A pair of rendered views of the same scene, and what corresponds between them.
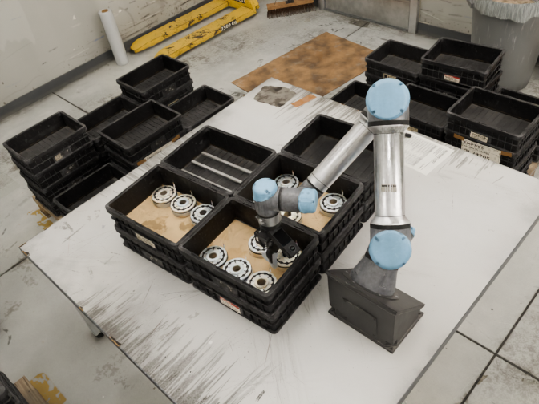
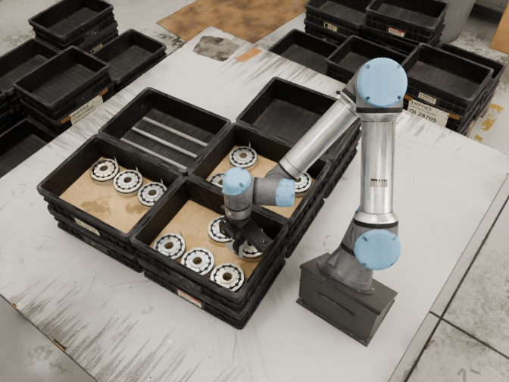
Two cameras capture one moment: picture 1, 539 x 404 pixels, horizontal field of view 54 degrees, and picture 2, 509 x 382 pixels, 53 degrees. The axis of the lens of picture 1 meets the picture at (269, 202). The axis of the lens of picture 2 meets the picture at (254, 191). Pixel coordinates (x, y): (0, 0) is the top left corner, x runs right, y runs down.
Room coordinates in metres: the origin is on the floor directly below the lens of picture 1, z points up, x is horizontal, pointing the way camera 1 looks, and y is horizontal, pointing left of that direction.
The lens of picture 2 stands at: (0.31, 0.14, 2.22)
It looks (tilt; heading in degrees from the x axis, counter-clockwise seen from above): 51 degrees down; 348
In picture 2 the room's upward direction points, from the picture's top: 2 degrees counter-clockwise
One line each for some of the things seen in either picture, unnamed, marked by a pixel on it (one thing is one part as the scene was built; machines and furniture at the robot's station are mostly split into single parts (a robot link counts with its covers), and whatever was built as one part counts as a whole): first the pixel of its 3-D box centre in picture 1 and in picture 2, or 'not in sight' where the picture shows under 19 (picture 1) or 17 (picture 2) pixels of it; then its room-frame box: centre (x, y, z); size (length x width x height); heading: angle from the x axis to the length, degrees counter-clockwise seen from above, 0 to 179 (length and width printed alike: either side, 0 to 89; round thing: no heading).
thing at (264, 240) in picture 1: (269, 231); (237, 221); (1.19, 0.01, 0.99); 0.09 x 0.08 x 0.12; 40
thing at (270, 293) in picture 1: (248, 244); (210, 233); (1.21, 0.10, 0.92); 0.40 x 0.30 x 0.02; 46
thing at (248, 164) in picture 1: (220, 168); (167, 138); (1.71, 0.18, 0.87); 0.40 x 0.30 x 0.11; 46
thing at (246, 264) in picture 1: (237, 269); (198, 261); (1.16, 0.15, 0.86); 0.10 x 0.10 x 0.01
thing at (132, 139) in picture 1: (150, 153); (73, 107); (2.58, 0.66, 0.37); 0.40 x 0.30 x 0.45; 130
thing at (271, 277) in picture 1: (261, 283); (227, 277); (1.08, 0.07, 0.86); 0.10 x 0.10 x 0.01
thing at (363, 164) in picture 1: (340, 157); (300, 126); (1.65, -0.32, 0.87); 0.40 x 0.30 x 0.11; 46
